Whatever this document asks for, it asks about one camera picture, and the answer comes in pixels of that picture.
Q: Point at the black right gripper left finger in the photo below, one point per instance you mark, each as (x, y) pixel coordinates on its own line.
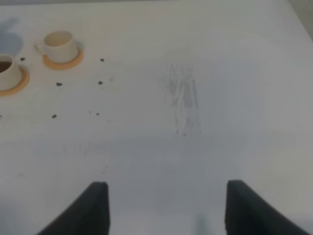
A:
(89, 214)

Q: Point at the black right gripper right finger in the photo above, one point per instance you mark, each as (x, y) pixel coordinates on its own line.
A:
(246, 213)

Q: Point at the far orange saucer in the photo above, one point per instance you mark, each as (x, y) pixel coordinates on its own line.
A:
(64, 66)

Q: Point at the orange saucer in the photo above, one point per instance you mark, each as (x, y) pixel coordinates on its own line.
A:
(23, 83)
(64, 66)

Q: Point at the near orange saucer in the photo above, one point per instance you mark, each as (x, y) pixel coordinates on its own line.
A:
(23, 83)

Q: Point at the near white teacup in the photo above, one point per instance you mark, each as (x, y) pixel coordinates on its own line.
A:
(10, 74)

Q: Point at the white teacup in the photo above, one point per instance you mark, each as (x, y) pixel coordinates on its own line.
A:
(59, 46)
(10, 74)

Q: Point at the far white teacup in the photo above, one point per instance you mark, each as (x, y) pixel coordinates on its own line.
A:
(59, 46)

